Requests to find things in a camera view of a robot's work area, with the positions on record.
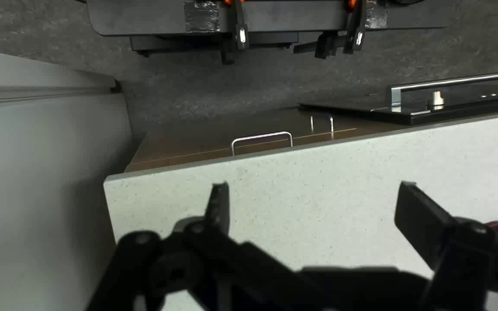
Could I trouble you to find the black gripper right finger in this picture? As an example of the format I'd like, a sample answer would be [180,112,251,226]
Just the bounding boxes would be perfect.
[395,181,498,311]

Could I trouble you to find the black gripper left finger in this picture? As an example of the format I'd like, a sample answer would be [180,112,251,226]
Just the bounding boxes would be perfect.
[87,183,296,311]

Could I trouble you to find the wooden drawer front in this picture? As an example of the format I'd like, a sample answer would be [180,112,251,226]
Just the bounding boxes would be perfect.
[127,108,393,170]

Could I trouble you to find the black clamp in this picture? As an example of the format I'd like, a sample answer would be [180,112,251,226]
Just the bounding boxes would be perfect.
[315,0,367,58]

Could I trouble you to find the silver drawer handle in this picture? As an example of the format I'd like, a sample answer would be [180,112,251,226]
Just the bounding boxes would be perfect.
[231,129,294,155]

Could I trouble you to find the silver cabinet door handle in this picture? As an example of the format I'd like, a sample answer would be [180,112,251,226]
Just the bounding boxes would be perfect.
[310,115,336,138]

